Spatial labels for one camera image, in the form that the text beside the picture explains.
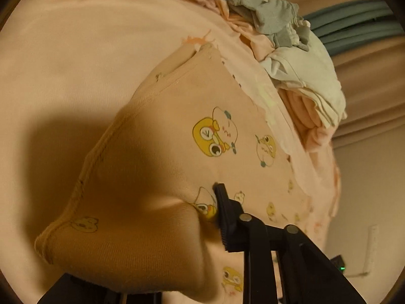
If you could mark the folded peach garment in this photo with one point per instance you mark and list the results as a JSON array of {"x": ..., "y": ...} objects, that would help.
[{"x": 300, "y": 110}]

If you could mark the white garment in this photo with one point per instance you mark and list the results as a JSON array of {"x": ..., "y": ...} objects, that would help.
[{"x": 310, "y": 76}]

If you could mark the small pink folded garment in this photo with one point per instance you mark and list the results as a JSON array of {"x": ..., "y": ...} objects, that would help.
[{"x": 319, "y": 139}]

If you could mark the white wall socket strip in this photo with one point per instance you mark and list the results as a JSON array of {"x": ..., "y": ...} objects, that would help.
[{"x": 373, "y": 247}]

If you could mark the teal curtain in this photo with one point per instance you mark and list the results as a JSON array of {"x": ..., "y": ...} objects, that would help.
[{"x": 348, "y": 22}]

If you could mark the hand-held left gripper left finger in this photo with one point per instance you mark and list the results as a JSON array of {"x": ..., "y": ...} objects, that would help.
[{"x": 79, "y": 291}]

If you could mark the grey garment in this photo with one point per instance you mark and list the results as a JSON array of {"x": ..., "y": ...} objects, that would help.
[{"x": 275, "y": 15}]

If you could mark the orange cartoon print shirt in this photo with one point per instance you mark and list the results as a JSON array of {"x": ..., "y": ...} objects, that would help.
[{"x": 177, "y": 110}]

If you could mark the pink animal print blanket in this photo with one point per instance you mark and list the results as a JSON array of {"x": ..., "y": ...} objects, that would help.
[{"x": 79, "y": 38}]

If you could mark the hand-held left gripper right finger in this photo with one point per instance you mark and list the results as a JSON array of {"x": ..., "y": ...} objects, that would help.
[{"x": 227, "y": 221}]

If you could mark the black device with green light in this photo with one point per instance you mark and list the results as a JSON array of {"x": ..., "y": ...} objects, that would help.
[{"x": 338, "y": 262}]

